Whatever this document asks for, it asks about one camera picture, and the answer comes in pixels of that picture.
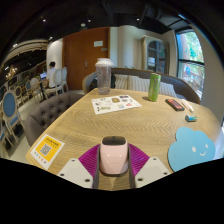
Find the striped cushion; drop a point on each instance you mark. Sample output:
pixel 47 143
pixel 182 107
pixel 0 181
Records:
pixel 167 90
pixel 139 84
pixel 122 82

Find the yellow code sticker card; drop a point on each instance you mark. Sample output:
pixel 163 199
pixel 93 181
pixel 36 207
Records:
pixel 47 150

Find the group of blue chairs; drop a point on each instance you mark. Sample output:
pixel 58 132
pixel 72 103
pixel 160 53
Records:
pixel 9 105

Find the brown wooden door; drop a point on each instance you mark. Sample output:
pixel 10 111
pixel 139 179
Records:
pixel 80 53

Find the black and red flat box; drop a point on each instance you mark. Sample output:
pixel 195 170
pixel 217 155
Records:
pixel 174 104

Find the printed paper sheet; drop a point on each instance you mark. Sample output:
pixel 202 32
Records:
pixel 115 104

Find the small teal pack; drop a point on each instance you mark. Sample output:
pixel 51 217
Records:
pixel 191 118

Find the brown curved sofa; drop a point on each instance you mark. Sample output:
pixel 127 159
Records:
pixel 181 88

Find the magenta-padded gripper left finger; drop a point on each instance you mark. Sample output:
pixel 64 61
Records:
pixel 86 163

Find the black backpack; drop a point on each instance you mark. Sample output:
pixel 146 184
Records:
pixel 113 81

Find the person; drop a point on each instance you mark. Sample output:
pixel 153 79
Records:
pixel 51 75

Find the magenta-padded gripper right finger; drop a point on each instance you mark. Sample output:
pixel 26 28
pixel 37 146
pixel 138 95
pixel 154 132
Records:
pixel 140 163

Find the clear shaker bottle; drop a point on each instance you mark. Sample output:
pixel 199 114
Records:
pixel 104 78

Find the blue cloud-shaped mouse pad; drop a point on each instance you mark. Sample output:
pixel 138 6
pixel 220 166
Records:
pixel 190 150

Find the open laptop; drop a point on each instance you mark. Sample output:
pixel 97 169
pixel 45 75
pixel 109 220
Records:
pixel 43 75

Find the white dining chair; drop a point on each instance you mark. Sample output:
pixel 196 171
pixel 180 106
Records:
pixel 58 78
pixel 65 76

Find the grey tufted armchair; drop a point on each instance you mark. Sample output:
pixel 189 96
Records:
pixel 46 113

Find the green drink can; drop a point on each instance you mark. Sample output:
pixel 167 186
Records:
pixel 154 87

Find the arched glass-door cabinet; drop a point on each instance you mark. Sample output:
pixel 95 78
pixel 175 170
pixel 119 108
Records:
pixel 156 55

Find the pink computer mouse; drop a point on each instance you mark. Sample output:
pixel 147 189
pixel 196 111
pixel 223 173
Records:
pixel 114 156

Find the cream plastic packet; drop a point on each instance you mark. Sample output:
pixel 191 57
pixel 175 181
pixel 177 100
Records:
pixel 187 105

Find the black framed window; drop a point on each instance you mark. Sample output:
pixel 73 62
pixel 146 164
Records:
pixel 190 60

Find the chandelier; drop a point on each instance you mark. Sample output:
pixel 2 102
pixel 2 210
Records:
pixel 11 72

